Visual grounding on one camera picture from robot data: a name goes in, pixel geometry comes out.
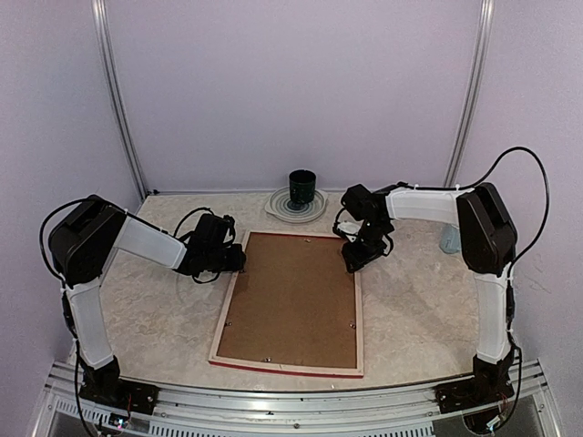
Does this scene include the aluminium front rail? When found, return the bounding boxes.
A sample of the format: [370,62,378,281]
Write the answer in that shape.
[26,361,564,436]

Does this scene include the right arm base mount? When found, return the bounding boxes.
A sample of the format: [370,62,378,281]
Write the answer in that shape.
[435,351,515,435]

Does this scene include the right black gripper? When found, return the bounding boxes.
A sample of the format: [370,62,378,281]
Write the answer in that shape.
[341,219,389,273]

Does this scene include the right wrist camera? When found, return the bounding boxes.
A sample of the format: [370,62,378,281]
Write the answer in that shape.
[332,221,361,242]

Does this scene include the white striped ceramic plate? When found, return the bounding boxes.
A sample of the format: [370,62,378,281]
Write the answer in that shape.
[264,188,328,224]

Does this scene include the brown cardboard backing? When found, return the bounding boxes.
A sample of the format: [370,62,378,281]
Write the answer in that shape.
[215,232,358,370]

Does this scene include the light blue mug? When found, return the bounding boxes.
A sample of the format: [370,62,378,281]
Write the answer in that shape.
[439,224,461,254]

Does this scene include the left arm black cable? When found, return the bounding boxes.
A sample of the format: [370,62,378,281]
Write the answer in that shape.
[37,198,238,437]

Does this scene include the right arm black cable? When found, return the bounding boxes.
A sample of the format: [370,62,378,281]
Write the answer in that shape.
[332,146,551,429]

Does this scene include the right aluminium corner post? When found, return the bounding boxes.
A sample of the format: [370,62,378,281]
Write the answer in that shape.
[443,0,496,188]

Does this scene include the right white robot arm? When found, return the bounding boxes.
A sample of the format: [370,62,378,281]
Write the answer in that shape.
[332,182,517,404]

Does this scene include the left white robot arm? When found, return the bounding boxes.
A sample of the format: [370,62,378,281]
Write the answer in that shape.
[39,195,246,405]

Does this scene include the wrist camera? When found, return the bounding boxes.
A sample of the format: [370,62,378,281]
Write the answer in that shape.
[332,221,361,242]
[222,215,236,247]

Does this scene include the dark green cup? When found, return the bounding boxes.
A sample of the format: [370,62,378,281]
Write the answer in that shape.
[288,169,316,206]

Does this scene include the aluminium corner post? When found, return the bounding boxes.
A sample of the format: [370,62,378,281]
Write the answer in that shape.
[91,0,148,201]
[443,0,496,188]

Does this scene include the left aluminium corner post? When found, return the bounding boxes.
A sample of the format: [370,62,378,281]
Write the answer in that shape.
[91,0,148,201]

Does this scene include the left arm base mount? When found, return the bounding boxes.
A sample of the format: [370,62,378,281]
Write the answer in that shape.
[79,356,159,415]

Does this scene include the red wooden picture frame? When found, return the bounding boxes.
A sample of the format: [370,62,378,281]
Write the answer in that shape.
[207,228,366,379]

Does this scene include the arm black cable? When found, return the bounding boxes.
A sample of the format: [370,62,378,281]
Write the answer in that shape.
[37,198,238,437]
[332,146,551,429]

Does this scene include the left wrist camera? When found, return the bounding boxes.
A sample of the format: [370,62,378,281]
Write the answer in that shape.
[222,215,236,247]

